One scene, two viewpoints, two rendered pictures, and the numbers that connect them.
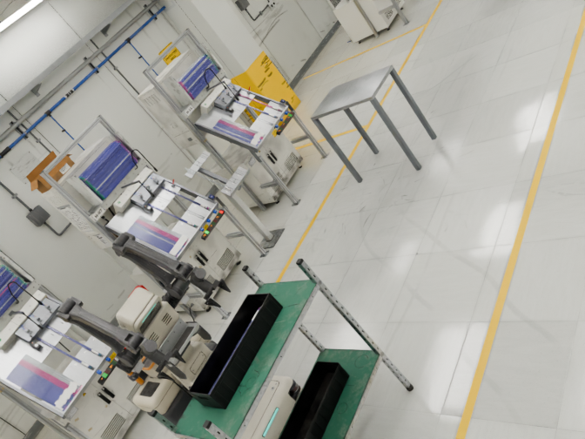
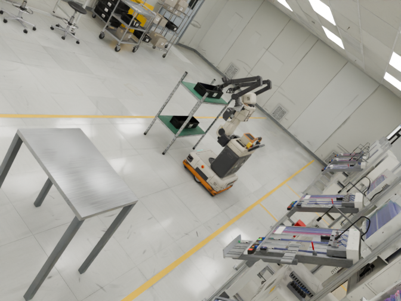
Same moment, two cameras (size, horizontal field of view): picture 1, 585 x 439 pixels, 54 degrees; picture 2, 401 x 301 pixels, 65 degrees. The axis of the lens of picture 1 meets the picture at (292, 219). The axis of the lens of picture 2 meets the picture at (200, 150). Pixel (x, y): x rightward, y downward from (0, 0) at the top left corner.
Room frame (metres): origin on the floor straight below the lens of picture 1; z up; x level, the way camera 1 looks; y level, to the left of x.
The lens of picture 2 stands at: (6.30, -1.54, 2.03)
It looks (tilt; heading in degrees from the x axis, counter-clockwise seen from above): 22 degrees down; 146
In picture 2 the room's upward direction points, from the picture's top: 38 degrees clockwise
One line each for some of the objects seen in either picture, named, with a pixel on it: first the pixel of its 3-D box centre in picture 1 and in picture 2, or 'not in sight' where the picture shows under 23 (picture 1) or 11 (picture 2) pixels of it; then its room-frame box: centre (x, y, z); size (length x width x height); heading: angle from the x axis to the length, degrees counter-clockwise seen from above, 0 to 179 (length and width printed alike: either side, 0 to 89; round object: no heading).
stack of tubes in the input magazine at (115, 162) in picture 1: (108, 170); (386, 224); (5.15, 0.96, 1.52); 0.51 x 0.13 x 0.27; 128
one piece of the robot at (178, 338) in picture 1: (183, 347); (232, 113); (2.73, 0.89, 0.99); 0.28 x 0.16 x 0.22; 128
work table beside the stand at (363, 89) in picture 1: (373, 127); (55, 208); (4.68, -1.08, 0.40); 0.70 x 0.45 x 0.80; 36
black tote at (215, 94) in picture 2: (237, 347); (209, 91); (2.34, 0.60, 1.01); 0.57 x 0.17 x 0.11; 128
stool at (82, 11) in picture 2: not in sight; (71, 21); (0.15, -1.23, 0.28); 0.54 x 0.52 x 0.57; 61
